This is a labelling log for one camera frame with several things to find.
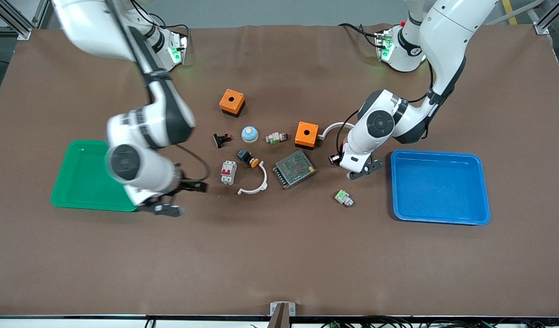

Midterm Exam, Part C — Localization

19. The white red circuit breaker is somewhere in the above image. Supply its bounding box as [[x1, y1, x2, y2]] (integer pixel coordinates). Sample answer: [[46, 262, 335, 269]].
[[220, 160, 238, 185]]

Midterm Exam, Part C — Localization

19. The orange button box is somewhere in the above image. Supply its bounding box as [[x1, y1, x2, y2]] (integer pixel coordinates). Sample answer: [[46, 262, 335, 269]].
[[295, 121, 320, 150], [219, 89, 246, 118]]

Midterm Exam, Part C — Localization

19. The metal mesh power supply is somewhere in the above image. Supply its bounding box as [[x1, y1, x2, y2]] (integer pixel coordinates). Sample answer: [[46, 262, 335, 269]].
[[273, 150, 316, 190]]

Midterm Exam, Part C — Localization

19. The black button with orange cap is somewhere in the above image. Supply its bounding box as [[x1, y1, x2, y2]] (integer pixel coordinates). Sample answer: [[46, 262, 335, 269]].
[[237, 149, 260, 168]]

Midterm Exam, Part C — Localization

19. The green plastic tray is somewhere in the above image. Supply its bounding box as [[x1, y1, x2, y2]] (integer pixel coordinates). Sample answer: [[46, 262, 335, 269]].
[[50, 139, 139, 212]]

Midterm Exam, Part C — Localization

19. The blue plastic tray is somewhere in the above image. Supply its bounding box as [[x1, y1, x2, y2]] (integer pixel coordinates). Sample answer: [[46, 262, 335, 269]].
[[390, 149, 491, 226]]

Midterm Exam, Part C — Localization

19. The brown table cover sheet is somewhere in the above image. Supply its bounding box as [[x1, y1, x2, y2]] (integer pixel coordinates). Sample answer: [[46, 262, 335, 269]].
[[0, 24, 559, 318]]

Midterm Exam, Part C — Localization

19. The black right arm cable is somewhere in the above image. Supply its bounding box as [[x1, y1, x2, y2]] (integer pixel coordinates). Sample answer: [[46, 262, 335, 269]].
[[175, 144, 211, 183]]

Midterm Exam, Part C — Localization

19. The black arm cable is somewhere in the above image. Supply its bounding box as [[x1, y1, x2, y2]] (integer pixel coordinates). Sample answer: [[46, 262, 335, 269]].
[[175, 144, 211, 183], [336, 109, 360, 155]]

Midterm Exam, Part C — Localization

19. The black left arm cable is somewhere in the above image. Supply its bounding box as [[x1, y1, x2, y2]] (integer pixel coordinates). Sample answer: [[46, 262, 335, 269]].
[[336, 109, 360, 155]]

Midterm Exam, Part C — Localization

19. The large white half-ring clamp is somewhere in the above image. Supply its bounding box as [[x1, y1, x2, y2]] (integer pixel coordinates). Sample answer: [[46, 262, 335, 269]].
[[317, 122, 355, 142]]

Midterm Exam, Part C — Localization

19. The small white half-ring clamp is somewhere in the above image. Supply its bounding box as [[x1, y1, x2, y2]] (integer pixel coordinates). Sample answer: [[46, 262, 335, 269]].
[[237, 163, 268, 195]]

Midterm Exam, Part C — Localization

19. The black left base cable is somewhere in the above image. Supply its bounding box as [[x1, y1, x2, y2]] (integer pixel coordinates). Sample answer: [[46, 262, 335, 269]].
[[338, 23, 383, 48]]

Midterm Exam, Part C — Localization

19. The black base cable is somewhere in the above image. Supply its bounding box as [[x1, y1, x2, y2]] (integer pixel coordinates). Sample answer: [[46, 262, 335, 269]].
[[338, 23, 383, 48], [129, 0, 190, 36]]

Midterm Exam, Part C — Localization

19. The metal table edge bracket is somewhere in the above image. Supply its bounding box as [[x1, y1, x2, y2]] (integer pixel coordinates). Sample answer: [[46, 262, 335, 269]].
[[267, 302, 296, 328]]

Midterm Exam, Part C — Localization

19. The black right base cable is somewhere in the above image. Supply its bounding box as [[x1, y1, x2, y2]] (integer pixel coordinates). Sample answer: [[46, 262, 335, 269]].
[[129, 0, 190, 36]]

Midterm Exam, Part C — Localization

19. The aluminium frame profile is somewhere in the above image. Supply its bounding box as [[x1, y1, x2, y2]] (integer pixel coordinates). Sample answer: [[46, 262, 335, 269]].
[[533, 0, 559, 35], [0, 0, 50, 39]]

